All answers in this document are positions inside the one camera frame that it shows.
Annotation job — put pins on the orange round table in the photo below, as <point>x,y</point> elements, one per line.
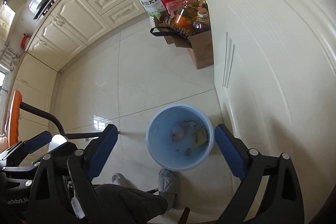
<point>14,113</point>

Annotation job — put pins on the red container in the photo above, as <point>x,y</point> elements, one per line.
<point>25,40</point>

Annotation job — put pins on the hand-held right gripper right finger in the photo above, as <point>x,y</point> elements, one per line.
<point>229,153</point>

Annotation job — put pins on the dark oil bottle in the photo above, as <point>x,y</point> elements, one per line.
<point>200,22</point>

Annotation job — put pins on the large yellow oil bottle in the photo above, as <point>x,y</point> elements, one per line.
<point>187,11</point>

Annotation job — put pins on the cream kitchen base cabinet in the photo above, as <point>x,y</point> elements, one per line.
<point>68,16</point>

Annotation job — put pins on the brown cardboard box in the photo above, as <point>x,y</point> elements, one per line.
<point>202,50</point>

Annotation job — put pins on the white door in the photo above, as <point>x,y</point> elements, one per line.
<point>275,56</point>

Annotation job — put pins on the hanging kitchen utensil rack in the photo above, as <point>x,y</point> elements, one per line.
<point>9,56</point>

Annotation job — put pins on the window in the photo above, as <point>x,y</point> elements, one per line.
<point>2,79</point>

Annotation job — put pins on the grey slipper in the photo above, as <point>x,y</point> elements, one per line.
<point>168,184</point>
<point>119,178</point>

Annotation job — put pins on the yellow packet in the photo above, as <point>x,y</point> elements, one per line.
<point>200,137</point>

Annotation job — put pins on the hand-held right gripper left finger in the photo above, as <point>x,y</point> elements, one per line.
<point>103,150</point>

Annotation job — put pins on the brown wooden post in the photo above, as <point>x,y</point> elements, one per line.
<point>184,216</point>

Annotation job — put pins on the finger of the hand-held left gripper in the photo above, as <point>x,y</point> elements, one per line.
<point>36,141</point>
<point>63,148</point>

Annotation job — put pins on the blue plastic bin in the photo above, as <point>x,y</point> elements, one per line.
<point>168,158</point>

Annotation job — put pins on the narrow lattice wall cabinet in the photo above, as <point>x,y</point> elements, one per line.
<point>6,19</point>

